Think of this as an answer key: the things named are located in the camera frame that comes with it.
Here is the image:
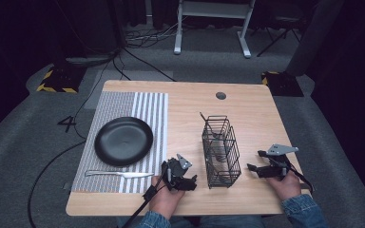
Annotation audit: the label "grey slanted stand post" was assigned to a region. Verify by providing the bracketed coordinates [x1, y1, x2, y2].
[284, 0, 346, 77]

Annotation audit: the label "black round plate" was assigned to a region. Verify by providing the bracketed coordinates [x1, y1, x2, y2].
[93, 116, 155, 168]

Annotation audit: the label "white metal desk frame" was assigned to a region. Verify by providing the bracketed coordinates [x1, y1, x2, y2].
[173, 0, 258, 59]

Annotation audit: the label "person's legs in jeans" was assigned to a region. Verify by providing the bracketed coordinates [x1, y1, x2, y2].
[116, 215, 267, 228]

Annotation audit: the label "bundle of floor cables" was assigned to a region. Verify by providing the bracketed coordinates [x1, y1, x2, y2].
[111, 18, 180, 83]

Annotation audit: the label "black wire basket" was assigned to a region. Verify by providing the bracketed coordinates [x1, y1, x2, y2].
[201, 114, 242, 190]

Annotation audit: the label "right hand-held gripper cable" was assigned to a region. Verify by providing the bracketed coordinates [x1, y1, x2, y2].
[285, 162, 316, 195]

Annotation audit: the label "person's left hand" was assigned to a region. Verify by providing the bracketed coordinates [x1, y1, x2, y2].
[147, 175, 186, 220]

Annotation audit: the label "person's right hand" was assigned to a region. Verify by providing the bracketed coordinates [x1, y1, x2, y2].
[265, 170, 302, 201]

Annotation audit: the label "hand-held gripper cable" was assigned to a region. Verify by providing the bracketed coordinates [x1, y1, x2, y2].
[285, 162, 316, 195]
[121, 164, 169, 228]

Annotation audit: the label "long black floor cable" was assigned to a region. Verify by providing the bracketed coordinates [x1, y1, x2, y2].
[27, 58, 112, 228]

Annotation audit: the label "silver utensil with dark handle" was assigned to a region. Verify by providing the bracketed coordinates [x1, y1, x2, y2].
[199, 111, 232, 164]

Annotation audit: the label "left hand-held gripper cable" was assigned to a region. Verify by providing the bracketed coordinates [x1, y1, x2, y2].
[121, 164, 169, 228]

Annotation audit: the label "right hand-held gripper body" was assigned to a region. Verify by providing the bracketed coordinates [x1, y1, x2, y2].
[258, 143, 300, 181]

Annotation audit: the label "grey striped placemat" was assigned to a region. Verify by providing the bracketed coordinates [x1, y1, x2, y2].
[70, 90, 170, 195]

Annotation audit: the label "black yellow striped stand base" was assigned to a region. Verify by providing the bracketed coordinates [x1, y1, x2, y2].
[35, 64, 87, 95]
[260, 70, 305, 98]

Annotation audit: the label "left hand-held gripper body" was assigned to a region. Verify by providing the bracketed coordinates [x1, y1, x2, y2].
[161, 153, 194, 191]

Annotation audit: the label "black tripod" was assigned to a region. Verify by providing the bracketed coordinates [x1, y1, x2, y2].
[256, 14, 302, 58]

